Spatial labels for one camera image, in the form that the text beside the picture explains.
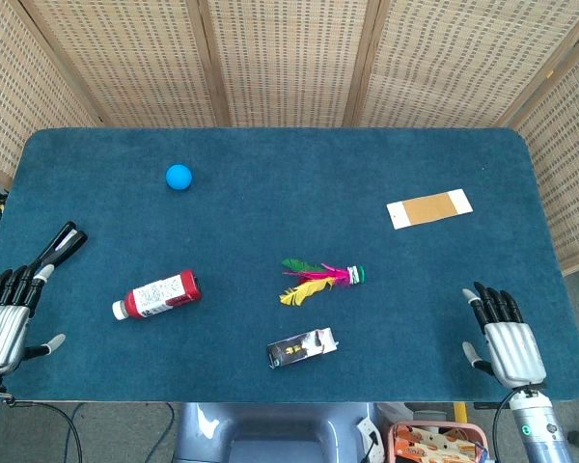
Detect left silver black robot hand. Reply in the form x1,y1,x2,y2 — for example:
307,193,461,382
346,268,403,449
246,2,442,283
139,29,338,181
0,263,67,382

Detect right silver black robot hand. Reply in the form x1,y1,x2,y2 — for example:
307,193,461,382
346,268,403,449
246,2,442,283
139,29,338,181
461,281,548,390

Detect colourful feather shuttlecock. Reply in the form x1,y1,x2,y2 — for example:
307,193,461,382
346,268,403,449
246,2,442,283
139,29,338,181
279,258,367,308

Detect pink basket with snacks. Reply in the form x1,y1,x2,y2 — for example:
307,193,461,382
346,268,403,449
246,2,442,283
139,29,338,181
388,421,491,463

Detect red juice bottle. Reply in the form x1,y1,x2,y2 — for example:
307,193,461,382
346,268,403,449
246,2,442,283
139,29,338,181
111,269,203,321

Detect white card with tan patch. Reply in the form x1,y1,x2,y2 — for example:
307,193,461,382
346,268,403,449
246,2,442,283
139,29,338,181
386,188,475,231

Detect white plug device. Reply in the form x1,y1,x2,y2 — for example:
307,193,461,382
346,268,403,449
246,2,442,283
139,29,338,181
355,416,386,463

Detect black opened carton box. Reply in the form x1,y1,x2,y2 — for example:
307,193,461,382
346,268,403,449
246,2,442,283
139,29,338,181
265,327,340,370

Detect blue ball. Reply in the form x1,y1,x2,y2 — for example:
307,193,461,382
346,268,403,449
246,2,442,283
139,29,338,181
165,164,193,191

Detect blue grey robot torso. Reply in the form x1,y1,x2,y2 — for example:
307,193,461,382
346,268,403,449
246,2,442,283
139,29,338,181
172,402,382,463

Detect blue carpet table mat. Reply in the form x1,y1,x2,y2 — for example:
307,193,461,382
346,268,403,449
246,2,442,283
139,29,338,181
0,126,579,404

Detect woven bamboo folding screen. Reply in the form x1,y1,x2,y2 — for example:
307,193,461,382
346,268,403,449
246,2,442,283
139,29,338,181
0,0,579,277

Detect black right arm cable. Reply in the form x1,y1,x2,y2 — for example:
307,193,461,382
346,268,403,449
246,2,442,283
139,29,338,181
491,388,520,463

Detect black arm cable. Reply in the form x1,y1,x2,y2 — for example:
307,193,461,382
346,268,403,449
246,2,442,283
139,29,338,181
2,395,84,463
491,388,520,463

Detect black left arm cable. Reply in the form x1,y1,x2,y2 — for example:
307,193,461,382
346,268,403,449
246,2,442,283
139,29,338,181
2,395,84,463

